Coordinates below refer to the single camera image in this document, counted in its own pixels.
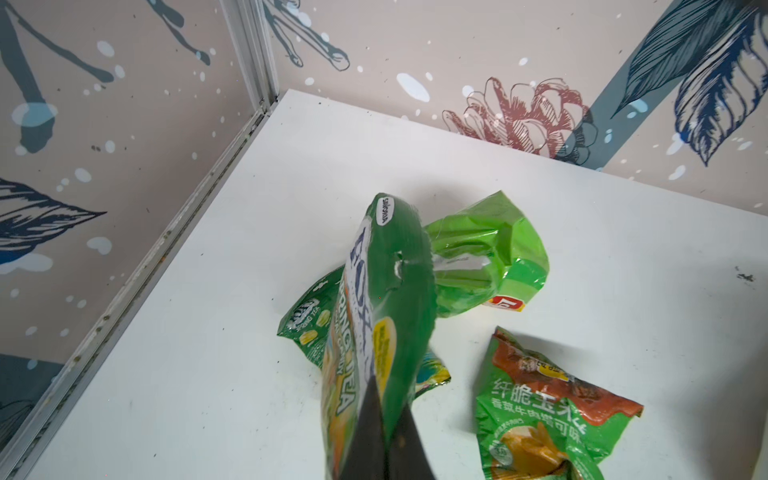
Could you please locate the green orange snack packet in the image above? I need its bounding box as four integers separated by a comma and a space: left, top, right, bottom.
277, 266, 452, 398

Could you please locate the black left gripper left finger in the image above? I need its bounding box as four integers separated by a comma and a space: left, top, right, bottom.
339, 379, 386, 480

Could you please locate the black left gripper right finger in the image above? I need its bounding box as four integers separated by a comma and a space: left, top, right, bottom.
387, 405, 435, 480

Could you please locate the green Fox's candy bag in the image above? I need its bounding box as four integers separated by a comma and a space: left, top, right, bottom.
321, 193, 437, 479

